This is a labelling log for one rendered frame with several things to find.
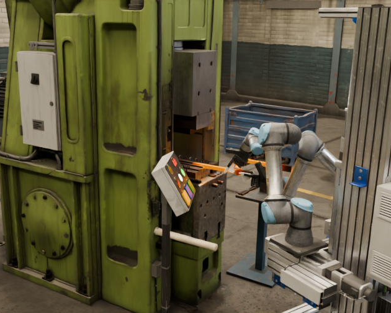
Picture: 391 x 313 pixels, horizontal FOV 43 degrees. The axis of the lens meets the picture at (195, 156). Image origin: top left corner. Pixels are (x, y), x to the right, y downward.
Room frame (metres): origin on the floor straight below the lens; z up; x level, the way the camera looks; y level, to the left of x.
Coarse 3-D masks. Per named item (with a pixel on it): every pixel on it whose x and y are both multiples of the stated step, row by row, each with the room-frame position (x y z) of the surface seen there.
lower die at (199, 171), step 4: (184, 160) 3.37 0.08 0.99; (188, 160) 3.37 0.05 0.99; (184, 164) 3.27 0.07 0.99; (188, 164) 3.26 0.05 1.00; (192, 164) 3.25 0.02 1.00; (208, 164) 3.28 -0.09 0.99; (184, 168) 3.21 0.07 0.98; (188, 168) 3.19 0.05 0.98; (192, 168) 3.18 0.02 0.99; (196, 168) 3.18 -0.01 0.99; (200, 168) 3.18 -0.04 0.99; (204, 168) 3.22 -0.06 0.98; (188, 172) 3.14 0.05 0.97; (192, 172) 3.13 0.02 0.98; (196, 172) 3.13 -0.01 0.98; (200, 172) 3.17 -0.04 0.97; (204, 172) 3.22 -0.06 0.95; (208, 172) 3.26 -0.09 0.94; (188, 176) 3.14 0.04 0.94; (192, 176) 3.12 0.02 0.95; (196, 176) 3.12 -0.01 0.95; (200, 176) 3.17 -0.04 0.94; (204, 176) 3.22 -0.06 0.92
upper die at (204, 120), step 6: (174, 114) 3.20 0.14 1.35; (204, 114) 3.20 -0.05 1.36; (210, 114) 3.27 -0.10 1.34; (174, 120) 3.20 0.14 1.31; (180, 120) 3.18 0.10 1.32; (186, 120) 3.15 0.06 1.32; (192, 120) 3.13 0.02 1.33; (198, 120) 3.13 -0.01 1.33; (204, 120) 3.20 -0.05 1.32; (210, 120) 3.27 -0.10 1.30; (174, 126) 3.20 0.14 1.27; (180, 126) 3.18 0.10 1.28; (186, 126) 3.15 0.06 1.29; (192, 126) 3.13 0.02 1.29; (198, 126) 3.13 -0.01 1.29; (204, 126) 3.20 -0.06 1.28
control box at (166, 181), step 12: (168, 156) 2.72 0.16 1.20; (156, 168) 2.55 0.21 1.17; (168, 168) 2.55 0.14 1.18; (180, 168) 2.76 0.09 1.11; (156, 180) 2.51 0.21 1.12; (168, 180) 2.50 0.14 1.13; (180, 180) 2.64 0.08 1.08; (168, 192) 2.50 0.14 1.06; (180, 192) 2.52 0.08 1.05; (180, 204) 2.49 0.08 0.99
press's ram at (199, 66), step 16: (176, 64) 3.13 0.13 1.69; (192, 64) 3.07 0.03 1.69; (208, 64) 3.23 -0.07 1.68; (176, 80) 3.13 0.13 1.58; (192, 80) 3.07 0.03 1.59; (208, 80) 3.23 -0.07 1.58; (176, 96) 3.13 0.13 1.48; (192, 96) 3.07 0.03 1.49; (208, 96) 3.24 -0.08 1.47; (176, 112) 3.13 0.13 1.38; (192, 112) 3.07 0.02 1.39
